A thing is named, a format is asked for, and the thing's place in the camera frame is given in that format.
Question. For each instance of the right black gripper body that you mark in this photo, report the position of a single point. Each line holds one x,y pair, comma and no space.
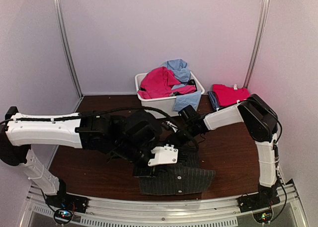
183,141

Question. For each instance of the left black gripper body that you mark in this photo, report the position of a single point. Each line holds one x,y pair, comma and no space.
126,150

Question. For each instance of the black striped shirt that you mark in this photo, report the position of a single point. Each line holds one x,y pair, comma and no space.
182,178

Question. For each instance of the red t-shirt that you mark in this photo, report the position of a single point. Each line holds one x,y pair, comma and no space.
229,95

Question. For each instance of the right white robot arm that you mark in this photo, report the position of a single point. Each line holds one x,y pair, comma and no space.
237,143

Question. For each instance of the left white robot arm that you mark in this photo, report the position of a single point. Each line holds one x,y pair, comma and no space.
134,138

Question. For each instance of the white plastic laundry bin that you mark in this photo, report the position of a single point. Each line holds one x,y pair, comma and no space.
165,104

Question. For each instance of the folded blue checkered shirt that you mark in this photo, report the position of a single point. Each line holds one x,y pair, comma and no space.
213,99

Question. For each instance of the pink garment in bin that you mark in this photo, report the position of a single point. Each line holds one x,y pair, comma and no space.
161,83

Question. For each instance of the light blue shirt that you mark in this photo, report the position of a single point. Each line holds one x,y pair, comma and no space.
185,102

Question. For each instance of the left circuit board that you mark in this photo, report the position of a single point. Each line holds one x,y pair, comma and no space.
62,217

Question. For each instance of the circuit board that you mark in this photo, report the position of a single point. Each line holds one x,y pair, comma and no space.
62,217
263,216

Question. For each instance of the right circuit board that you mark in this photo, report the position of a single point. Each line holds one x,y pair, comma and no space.
263,216

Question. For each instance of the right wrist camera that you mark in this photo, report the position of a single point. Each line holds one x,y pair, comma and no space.
167,125

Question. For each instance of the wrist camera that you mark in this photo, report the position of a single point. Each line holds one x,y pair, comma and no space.
167,125
166,154

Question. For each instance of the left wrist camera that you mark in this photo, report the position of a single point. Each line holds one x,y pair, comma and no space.
166,154

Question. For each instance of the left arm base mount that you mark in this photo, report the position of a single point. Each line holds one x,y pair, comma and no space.
69,202

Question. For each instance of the front aluminium rail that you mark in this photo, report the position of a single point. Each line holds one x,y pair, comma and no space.
220,212

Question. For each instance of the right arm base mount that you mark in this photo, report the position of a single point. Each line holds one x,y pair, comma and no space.
252,202

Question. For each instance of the right aluminium frame post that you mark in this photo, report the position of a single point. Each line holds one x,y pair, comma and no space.
264,11

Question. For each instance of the aluminium frame post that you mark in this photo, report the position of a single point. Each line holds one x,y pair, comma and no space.
264,11
66,47

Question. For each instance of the left aluminium frame post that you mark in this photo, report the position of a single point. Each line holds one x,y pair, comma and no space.
66,47

